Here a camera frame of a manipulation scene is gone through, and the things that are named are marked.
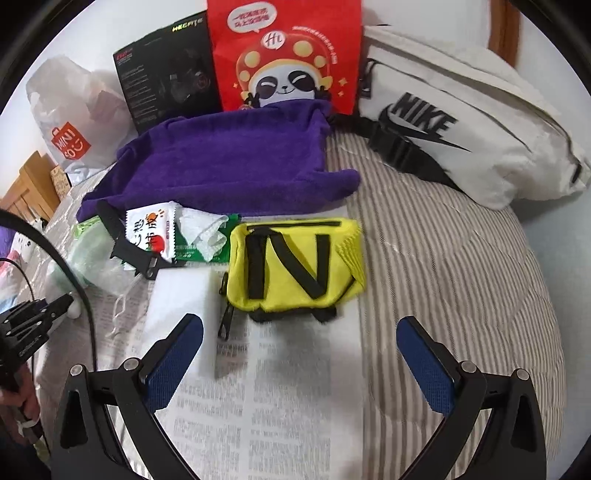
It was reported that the green tissue pack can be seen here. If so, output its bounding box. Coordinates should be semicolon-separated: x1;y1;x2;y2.
67;216;127;295

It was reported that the white snack packet tomato print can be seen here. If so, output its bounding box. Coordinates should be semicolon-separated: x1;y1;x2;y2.
125;202;177;263

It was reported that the green wipes packet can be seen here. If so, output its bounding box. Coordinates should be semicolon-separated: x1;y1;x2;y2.
174;214;242;264

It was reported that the white wet wipe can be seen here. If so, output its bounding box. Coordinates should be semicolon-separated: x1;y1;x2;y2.
177;207;228;262

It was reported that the yellow pouch with black straps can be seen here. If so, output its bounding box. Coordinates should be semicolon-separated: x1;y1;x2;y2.
218;218;367;340

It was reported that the white foam sponge block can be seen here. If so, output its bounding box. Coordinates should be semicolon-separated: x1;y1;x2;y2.
139;266;222;380

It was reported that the person's left hand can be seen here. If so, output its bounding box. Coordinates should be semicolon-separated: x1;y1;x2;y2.
1;364;40;446

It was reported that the white plush toy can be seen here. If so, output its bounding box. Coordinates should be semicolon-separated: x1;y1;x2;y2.
5;233;35;270

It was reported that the wooden furniture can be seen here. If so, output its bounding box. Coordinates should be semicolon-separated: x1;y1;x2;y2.
1;151;60;221

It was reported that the striped quilt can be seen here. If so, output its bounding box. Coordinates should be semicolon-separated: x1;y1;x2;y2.
327;133;566;479

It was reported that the newspaper sheet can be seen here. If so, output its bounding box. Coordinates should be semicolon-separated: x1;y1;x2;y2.
85;214;366;480

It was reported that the white Miniso plastic bag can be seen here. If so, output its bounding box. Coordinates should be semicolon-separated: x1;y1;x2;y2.
26;55;135;185

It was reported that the black headset box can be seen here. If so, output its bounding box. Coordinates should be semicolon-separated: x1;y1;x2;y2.
113;12;221;134

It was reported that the purple fleece towel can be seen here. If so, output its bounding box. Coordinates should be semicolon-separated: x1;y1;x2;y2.
76;100;361;221

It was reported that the white Nike waist bag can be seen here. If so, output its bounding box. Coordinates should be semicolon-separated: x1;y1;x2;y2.
341;26;590;210

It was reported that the red panda paper bag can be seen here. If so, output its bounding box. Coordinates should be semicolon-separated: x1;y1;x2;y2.
206;0;363;115

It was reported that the black cable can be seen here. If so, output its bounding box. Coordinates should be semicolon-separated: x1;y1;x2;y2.
0;209;99;372

